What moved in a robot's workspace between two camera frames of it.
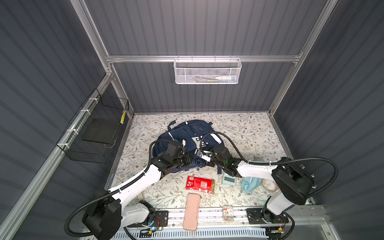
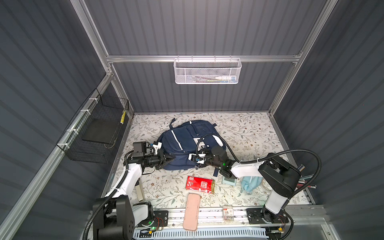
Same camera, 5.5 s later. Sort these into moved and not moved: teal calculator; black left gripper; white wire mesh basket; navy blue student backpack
Moved: black left gripper
Not moved: navy blue student backpack; teal calculator; white wire mesh basket
